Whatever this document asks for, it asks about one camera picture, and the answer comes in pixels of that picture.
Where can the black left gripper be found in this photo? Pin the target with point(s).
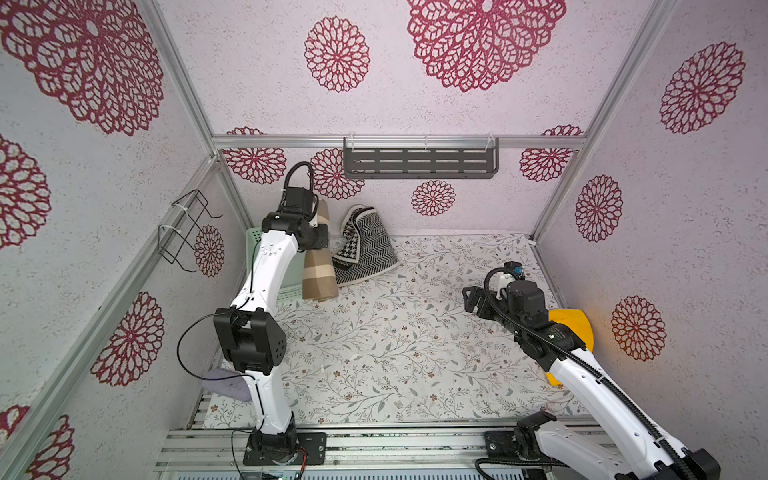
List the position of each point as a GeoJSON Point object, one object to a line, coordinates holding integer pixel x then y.
{"type": "Point", "coordinates": [322, 239]}

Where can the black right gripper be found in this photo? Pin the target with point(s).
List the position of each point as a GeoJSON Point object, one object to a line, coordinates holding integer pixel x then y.
{"type": "Point", "coordinates": [475, 298]}

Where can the brown beige plaid scarf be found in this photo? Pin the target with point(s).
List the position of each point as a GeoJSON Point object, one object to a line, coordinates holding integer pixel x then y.
{"type": "Point", "coordinates": [319, 280]}

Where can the black white zigzag scarf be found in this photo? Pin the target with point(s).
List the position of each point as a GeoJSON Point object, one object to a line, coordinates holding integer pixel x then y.
{"type": "Point", "coordinates": [366, 251]}

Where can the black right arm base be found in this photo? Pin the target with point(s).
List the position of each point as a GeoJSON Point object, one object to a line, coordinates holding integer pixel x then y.
{"type": "Point", "coordinates": [517, 446]}

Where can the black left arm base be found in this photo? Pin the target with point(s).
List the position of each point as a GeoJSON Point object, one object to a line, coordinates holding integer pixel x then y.
{"type": "Point", "coordinates": [292, 448]}

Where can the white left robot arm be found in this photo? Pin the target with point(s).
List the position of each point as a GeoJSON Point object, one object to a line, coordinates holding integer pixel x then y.
{"type": "Point", "coordinates": [249, 336]}

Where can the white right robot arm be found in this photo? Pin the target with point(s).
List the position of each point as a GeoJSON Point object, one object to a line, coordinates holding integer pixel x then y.
{"type": "Point", "coordinates": [539, 442]}

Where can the mint green plastic basket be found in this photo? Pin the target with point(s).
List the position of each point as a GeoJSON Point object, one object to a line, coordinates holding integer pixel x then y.
{"type": "Point", "coordinates": [274, 265]}

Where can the yellow fabric hat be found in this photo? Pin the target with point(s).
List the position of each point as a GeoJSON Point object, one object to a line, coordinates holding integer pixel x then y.
{"type": "Point", "coordinates": [578, 324]}

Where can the grey purple rolled cloth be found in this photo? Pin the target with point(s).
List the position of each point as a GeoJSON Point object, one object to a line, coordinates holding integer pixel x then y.
{"type": "Point", "coordinates": [226, 383]}

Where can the dark grey wall shelf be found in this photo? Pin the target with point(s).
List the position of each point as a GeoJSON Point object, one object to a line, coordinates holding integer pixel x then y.
{"type": "Point", "coordinates": [425, 163]}

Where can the black wire wall rack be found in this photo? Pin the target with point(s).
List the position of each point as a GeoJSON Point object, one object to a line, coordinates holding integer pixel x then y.
{"type": "Point", "coordinates": [177, 235]}

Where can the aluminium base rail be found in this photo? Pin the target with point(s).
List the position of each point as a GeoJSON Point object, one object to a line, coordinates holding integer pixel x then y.
{"type": "Point", "coordinates": [414, 445]}

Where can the aluminium corner frame post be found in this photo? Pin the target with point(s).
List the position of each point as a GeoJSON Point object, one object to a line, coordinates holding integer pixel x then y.
{"type": "Point", "coordinates": [645, 40]}

